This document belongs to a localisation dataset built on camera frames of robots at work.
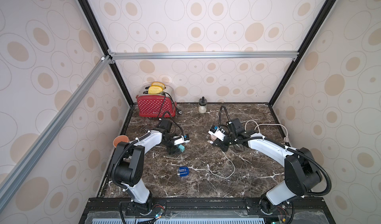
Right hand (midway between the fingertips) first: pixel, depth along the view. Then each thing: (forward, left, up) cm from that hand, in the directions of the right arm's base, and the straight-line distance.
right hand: (213, 145), depth 86 cm
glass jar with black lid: (+33, +7, -1) cm, 34 cm away
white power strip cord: (+13, -50, -10) cm, 53 cm away
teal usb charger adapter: (0, +19, -6) cm, 20 cm away
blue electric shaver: (-14, +17, -6) cm, 23 cm away
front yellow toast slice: (+35, +40, +12) cm, 55 cm away
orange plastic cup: (+2, +57, +1) cm, 57 cm away
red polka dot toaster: (+27, +39, +4) cm, 48 cm away
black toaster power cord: (+31, +25, -5) cm, 40 cm away
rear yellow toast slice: (+41, +39, +12) cm, 58 cm away
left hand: (+2, +20, -4) cm, 20 cm away
